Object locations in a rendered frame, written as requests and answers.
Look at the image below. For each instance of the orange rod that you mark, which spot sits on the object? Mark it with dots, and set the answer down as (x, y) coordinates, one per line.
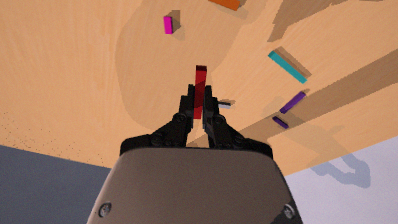
(231, 4)

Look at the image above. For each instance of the turquoise rod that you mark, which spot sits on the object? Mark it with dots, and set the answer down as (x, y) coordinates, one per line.
(275, 57)

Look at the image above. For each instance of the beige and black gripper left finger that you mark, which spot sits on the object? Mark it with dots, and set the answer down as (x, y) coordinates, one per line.
(172, 133)

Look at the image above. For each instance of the red rectangular bar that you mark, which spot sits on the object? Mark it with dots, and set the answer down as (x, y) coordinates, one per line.
(200, 80)

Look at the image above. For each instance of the grey rod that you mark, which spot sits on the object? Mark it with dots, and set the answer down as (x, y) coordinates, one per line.
(224, 105)

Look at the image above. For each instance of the purple rod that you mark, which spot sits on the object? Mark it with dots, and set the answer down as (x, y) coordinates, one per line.
(292, 102)
(280, 122)

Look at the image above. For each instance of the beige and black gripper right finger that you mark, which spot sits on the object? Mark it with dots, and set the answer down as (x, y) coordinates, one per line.
(222, 135)

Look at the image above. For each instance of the magenta rod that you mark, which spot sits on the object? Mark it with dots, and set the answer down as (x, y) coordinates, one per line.
(168, 25)

